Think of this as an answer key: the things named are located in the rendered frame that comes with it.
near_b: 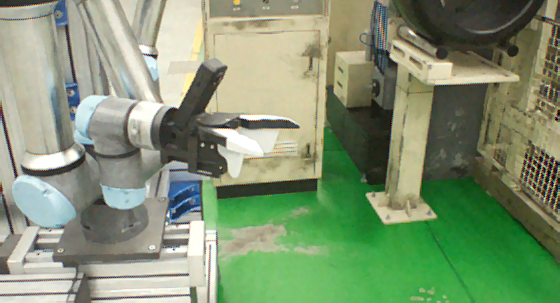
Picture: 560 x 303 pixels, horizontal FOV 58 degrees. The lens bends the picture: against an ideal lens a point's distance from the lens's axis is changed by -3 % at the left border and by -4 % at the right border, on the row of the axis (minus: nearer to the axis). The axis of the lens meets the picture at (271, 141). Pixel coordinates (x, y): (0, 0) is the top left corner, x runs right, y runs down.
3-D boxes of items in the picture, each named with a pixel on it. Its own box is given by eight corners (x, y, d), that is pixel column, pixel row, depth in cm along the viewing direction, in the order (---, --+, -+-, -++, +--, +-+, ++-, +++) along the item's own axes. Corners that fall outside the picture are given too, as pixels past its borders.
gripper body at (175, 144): (243, 164, 82) (177, 152, 86) (245, 111, 79) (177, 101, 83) (222, 180, 75) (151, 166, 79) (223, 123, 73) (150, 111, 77)
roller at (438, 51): (397, 36, 207) (398, 25, 205) (407, 35, 208) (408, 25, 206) (435, 60, 176) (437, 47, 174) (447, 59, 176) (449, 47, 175)
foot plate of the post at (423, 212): (365, 195, 264) (366, 188, 262) (414, 190, 268) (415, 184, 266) (384, 224, 240) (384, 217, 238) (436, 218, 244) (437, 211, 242)
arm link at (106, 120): (105, 131, 91) (98, 86, 88) (157, 141, 88) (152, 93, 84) (75, 149, 85) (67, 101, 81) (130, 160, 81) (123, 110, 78)
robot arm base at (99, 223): (72, 244, 107) (64, 204, 103) (88, 206, 120) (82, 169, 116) (143, 242, 108) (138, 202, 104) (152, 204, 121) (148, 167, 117)
